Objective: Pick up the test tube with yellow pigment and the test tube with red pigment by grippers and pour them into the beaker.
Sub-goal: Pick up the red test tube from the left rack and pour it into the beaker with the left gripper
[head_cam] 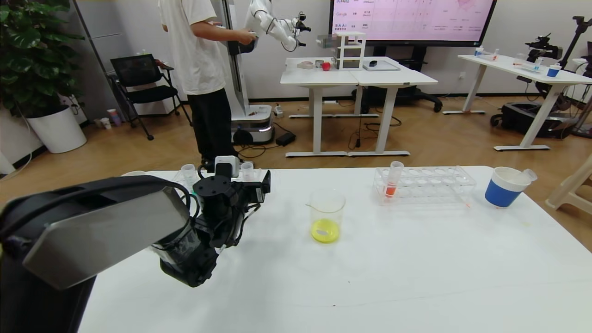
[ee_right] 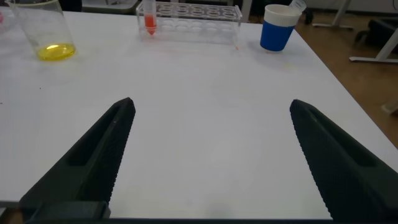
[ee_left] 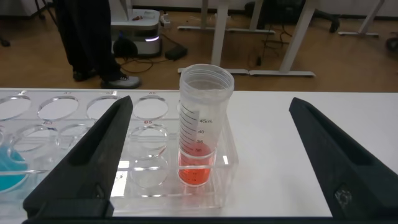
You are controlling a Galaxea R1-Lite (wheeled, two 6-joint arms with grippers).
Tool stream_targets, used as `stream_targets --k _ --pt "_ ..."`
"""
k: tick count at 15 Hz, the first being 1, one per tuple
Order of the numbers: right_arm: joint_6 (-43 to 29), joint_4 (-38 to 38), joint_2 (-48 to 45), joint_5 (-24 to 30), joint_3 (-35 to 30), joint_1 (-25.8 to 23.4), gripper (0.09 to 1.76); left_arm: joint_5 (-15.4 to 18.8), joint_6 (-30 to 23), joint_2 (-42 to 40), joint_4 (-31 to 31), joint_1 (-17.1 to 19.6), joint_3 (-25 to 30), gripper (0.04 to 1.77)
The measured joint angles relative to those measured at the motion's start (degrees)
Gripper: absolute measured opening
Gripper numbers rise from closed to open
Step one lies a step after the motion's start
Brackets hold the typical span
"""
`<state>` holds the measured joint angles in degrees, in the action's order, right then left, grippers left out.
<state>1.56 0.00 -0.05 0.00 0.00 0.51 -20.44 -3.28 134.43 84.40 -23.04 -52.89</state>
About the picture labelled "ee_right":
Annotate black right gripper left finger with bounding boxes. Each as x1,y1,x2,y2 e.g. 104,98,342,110
17,96,137,221

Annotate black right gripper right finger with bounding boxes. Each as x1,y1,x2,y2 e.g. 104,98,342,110
289,99,398,222

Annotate clear glass beaker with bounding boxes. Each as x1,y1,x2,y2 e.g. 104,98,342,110
4,0,77,62

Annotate red pigment test tube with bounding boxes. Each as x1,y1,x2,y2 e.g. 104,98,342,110
142,0,158,36

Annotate clear acrylic tube rack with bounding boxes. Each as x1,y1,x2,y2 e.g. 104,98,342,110
135,0,244,46

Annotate long white desk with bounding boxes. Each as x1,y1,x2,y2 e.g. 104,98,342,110
312,0,398,65

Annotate blue white paper cup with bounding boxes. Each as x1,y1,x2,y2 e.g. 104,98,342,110
259,3,302,53

